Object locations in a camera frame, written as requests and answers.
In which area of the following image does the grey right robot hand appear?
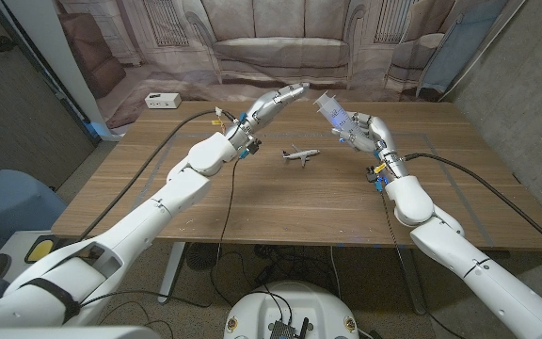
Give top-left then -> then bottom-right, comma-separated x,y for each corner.
331,111 -> 399,160

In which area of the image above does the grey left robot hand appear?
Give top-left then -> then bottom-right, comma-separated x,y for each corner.
240,82 -> 311,138

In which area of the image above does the clear plastic syringe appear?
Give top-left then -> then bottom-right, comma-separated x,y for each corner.
312,91 -> 371,147

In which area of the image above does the white toy plane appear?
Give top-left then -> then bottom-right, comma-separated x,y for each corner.
281,144 -> 322,169

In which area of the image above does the grey tape outline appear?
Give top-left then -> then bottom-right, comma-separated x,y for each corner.
138,131 -> 493,249

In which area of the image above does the printed living room backdrop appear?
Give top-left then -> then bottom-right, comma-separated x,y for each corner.
54,0 -> 512,131

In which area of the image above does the white power box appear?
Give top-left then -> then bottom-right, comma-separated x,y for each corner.
144,92 -> 183,110

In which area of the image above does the grey table leg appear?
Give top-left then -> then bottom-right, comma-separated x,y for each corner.
395,248 -> 428,315

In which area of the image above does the black round floor fan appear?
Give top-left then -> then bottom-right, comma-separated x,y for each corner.
185,242 -> 224,272

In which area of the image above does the white table leg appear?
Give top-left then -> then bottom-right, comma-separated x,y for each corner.
157,242 -> 186,305

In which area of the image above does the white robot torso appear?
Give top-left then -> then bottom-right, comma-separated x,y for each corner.
223,281 -> 360,339

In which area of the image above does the yellow black foot pedal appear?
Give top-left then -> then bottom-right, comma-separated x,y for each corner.
24,234 -> 65,265

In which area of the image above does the blue padded chair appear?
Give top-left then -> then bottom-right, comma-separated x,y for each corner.
0,169 -> 69,265

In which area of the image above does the white pedal platform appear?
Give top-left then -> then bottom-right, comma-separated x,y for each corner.
0,229 -> 65,282

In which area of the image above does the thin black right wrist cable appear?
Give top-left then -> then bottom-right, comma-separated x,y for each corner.
381,190 -> 465,339

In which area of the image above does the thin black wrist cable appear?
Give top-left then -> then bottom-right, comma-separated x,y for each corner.
77,157 -> 242,310
381,190 -> 465,339

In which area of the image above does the thin black left wrist cable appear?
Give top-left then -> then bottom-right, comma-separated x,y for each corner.
77,157 -> 242,310

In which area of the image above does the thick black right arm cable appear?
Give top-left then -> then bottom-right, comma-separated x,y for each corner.
405,153 -> 542,260

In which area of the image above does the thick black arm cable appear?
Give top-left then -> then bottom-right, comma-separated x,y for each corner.
405,153 -> 542,260
77,107 -> 239,241

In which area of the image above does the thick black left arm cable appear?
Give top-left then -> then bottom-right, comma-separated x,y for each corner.
77,107 -> 239,241

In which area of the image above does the white floor cable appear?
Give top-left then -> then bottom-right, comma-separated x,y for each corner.
329,246 -> 343,301

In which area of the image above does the black floor cable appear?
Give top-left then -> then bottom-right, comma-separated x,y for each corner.
208,250 -> 256,308

